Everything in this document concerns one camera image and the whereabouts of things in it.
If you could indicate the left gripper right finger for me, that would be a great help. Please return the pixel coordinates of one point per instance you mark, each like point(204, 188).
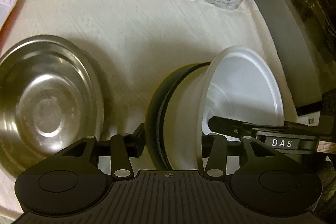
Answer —
point(214, 147)

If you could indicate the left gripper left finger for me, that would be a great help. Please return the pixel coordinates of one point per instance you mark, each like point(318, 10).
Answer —
point(124, 147)

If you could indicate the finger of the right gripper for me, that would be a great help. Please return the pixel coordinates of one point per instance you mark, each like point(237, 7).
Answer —
point(238, 129)

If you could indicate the white foam cup bowl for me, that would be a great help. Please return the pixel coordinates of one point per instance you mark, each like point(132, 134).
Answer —
point(238, 84)

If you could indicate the blue enamel bowl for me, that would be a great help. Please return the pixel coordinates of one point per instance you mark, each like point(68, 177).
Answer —
point(178, 127)

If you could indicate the stainless steel bowl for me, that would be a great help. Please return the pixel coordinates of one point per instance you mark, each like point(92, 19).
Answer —
point(51, 97)

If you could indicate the red rectangular tray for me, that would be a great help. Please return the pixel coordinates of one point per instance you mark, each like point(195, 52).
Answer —
point(6, 7)

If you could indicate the white yellow-rimmed bowl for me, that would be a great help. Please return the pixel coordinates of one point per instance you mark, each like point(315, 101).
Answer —
point(152, 116)

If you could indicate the white microwave oven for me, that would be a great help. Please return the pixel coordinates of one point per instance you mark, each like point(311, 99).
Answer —
point(303, 32)

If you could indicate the white fluffy cloth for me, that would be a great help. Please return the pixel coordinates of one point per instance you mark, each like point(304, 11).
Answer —
point(137, 43)

